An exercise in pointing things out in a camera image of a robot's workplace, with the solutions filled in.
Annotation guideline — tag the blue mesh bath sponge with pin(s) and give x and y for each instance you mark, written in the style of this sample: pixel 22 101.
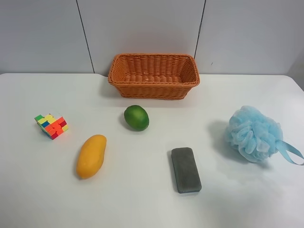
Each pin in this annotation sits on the blue mesh bath sponge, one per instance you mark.
pixel 257 137

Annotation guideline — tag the orange woven basket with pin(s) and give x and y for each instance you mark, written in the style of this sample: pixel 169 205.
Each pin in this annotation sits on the orange woven basket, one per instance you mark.
pixel 154 76

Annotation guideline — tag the yellow mango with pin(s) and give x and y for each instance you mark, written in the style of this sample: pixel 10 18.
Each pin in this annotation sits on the yellow mango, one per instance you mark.
pixel 91 156

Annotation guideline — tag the grey board eraser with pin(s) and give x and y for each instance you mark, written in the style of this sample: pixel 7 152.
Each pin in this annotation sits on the grey board eraser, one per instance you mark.
pixel 185 170

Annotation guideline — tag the green lemon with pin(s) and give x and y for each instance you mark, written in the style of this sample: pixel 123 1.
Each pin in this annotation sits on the green lemon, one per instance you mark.
pixel 136 117

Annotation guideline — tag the colourful twisted puzzle cube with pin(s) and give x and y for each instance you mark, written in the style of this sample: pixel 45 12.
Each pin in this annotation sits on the colourful twisted puzzle cube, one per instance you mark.
pixel 51 126

